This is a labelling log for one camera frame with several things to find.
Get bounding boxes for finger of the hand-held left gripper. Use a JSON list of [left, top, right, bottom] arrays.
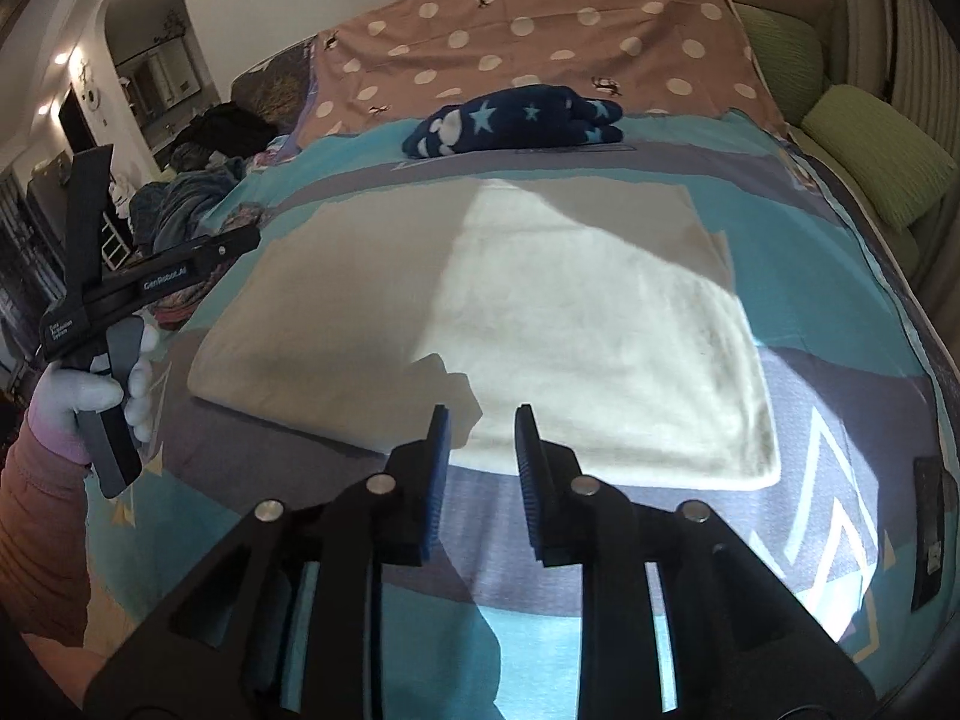
[[201, 227, 262, 272]]

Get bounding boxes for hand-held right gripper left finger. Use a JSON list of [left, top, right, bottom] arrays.
[[82, 405, 453, 720]]

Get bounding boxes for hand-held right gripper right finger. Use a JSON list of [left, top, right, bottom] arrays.
[[514, 403, 878, 720]]

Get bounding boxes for cream shirt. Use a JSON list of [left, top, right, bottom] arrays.
[[187, 176, 781, 492]]

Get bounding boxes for person's left forearm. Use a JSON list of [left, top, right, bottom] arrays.
[[0, 411, 113, 698]]

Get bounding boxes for pile of assorted clothes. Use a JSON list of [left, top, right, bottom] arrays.
[[131, 154, 263, 331]]

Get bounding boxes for person's left hand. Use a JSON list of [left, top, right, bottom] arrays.
[[30, 322, 162, 464]]

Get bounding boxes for black garment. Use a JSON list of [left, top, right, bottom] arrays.
[[176, 103, 278, 166]]

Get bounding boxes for dark patterned blanket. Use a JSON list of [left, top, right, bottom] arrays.
[[231, 41, 327, 147]]

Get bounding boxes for navy star-print garment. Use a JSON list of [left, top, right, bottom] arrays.
[[400, 88, 625, 160]]

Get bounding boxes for teal grey patterned blanket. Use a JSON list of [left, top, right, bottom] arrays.
[[82, 109, 947, 720]]

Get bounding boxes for pink polka-dot sheet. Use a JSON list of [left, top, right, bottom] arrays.
[[289, 0, 788, 147]]

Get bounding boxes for green ribbed pillow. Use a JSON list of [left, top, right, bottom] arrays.
[[735, 4, 830, 128], [801, 85, 960, 230]]

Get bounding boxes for white ribbed headboard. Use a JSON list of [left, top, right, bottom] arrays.
[[795, 0, 960, 158]]

